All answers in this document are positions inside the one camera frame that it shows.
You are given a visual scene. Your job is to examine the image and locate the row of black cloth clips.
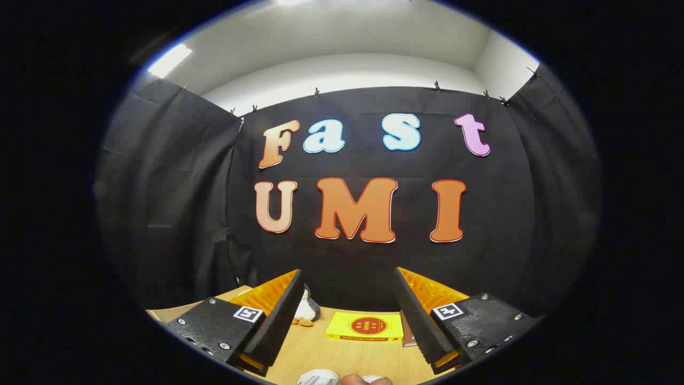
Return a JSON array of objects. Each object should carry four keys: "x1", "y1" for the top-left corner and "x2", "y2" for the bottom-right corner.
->
[{"x1": 179, "y1": 67, "x2": 540, "y2": 117}]

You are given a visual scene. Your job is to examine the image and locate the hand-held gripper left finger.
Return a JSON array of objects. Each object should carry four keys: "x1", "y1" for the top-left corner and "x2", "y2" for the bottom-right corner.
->
[{"x1": 168, "y1": 269, "x2": 305, "y2": 378}]

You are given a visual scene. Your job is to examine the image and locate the penguin plush toy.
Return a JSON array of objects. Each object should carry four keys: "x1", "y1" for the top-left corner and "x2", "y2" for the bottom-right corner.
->
[{"x1": 291, "y1": 283, "x2": 321, "y2": 328}]

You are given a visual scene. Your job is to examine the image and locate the brown book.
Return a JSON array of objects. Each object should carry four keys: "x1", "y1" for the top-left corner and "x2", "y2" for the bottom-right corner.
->
[{"x1": 400, "y1": 312, "x2": 418, "y2": 348}]

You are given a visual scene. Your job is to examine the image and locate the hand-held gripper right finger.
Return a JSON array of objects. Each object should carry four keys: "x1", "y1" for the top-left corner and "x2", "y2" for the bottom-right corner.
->
[{"x1": 394, "y1": 267, "x2": 540, "y2": 375}]

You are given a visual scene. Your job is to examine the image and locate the yellow book with red circle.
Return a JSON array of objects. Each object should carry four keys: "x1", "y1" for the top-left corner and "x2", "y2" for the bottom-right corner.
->
[{"x1": 325, "y1": 312, "x2": 405, "y2": 343}]

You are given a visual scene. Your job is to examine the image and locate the black backdrop cloth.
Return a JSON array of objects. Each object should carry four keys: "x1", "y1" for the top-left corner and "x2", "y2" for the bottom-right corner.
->
[{"x1": 94, "y1": 63, "x2": 602, "y2": 321}]

